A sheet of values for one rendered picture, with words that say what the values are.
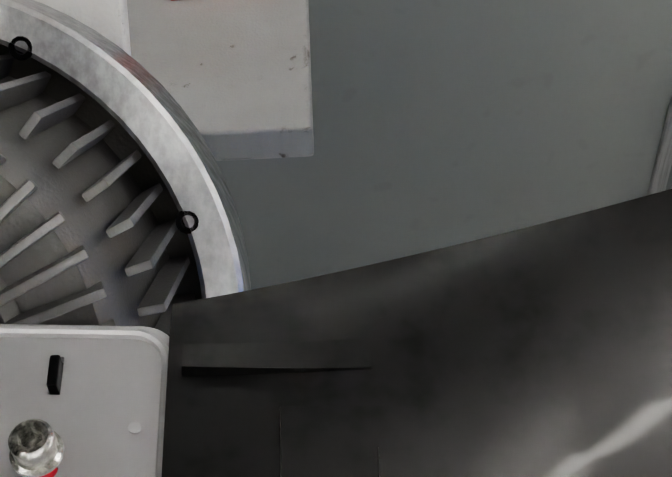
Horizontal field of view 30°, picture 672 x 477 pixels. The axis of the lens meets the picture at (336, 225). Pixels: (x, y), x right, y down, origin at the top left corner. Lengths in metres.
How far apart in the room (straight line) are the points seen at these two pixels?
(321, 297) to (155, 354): 0.05
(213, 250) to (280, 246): 0.89
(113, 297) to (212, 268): 0.07
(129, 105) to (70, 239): 0.08
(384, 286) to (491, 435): 0.05
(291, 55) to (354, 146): 0.38
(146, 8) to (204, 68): 0.08
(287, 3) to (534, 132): 0.41
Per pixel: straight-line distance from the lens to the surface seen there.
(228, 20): 0.93
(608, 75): 1.24
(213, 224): 0.49
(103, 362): 0.35
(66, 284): 0.43
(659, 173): 1.35
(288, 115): 0.86
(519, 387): 0.34
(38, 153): 0.45
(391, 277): 0.36
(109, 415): 0.34
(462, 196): 1.34
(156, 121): 0.49
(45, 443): 0.32
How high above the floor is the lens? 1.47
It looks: 51 degrees down
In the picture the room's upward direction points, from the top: 3 degrees counter-clockwise
